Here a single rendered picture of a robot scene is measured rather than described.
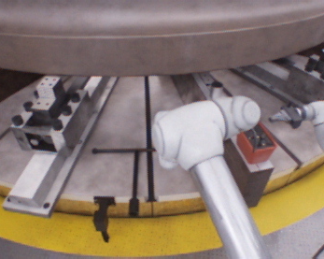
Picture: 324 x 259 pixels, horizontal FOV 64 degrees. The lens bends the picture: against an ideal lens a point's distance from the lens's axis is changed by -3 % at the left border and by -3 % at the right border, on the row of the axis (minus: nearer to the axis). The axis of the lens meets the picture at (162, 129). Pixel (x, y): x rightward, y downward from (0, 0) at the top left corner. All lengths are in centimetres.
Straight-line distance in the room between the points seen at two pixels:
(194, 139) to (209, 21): 114
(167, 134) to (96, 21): 114
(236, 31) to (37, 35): 118
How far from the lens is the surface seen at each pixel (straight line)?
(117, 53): 166
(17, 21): 196
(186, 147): 71
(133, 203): 166
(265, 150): 139
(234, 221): 71
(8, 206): 187
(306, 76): 242
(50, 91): 179
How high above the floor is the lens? 176
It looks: 43 degrees down
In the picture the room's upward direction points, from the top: straight up
